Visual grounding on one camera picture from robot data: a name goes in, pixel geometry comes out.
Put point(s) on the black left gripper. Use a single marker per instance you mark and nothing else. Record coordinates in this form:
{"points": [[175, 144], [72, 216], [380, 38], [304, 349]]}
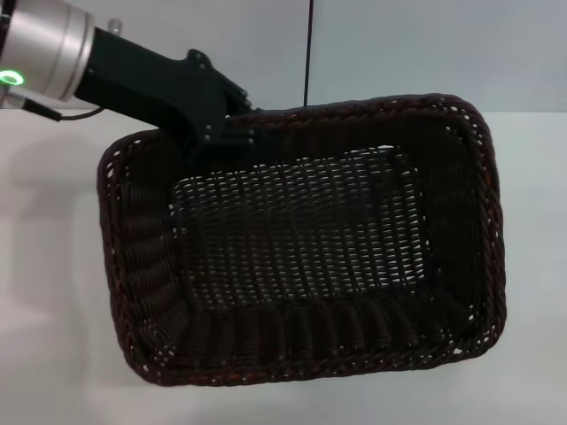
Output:
{"points": [[150, 84]]}

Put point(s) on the dark brown woven wicker basket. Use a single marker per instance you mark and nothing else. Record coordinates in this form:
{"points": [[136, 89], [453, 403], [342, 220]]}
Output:
{"points": [[305, 248]]}

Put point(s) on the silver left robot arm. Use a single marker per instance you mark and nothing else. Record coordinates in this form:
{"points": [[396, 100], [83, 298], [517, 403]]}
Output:
{"points": [[48, 44]]}

